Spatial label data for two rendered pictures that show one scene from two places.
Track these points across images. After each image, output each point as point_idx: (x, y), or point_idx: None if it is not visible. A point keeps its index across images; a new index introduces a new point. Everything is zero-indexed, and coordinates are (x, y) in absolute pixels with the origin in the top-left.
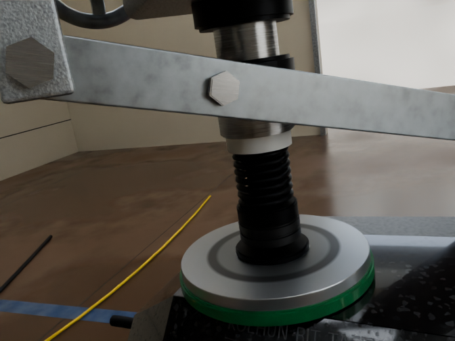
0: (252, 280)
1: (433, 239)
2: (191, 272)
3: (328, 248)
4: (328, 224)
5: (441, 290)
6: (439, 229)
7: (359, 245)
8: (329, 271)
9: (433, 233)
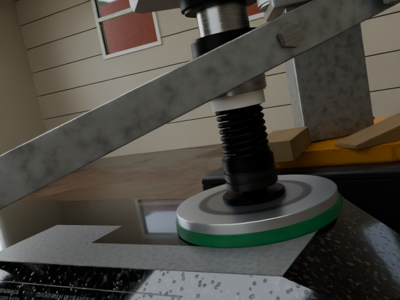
0: None
1: (116, 240)
2: (319, 179)
3: (211, 198)
4: (195, 214)
5: (162, 212)
6: (96, 249)
7: (189, 201)
8: (221, 188)
9: (105, 246)
